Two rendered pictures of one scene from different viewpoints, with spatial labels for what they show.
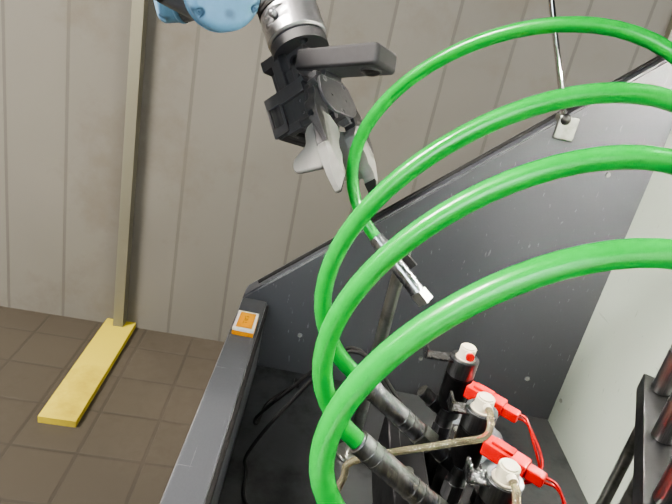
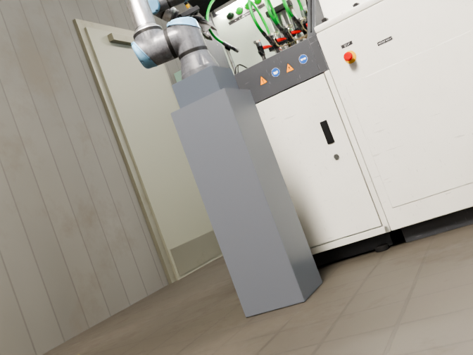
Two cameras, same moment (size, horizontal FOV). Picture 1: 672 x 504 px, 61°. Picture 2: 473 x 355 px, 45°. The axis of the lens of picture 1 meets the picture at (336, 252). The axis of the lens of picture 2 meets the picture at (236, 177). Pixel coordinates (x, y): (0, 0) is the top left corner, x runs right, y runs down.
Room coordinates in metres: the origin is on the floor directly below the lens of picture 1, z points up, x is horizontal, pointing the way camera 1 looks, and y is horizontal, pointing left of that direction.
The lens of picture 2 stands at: (-0.62, 2.41, 0.41)
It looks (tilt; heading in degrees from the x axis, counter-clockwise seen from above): 2 degrees up; 300
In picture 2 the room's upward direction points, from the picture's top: 21 degrees counter-clockwise
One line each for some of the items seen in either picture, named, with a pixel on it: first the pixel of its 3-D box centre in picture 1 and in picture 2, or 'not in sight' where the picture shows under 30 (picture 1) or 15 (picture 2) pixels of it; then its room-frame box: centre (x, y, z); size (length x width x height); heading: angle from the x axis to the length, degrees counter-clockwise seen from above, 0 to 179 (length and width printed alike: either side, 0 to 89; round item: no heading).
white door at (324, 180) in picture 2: not in sight; (286, 174); (0.48, 0.11, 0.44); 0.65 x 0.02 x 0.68; 3
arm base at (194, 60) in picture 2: not in sight; (197, 64); (0.46, 0.54, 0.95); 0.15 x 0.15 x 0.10
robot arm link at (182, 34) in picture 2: not in sight; (184, 36); (0.47, 0.54, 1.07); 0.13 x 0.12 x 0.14; 25
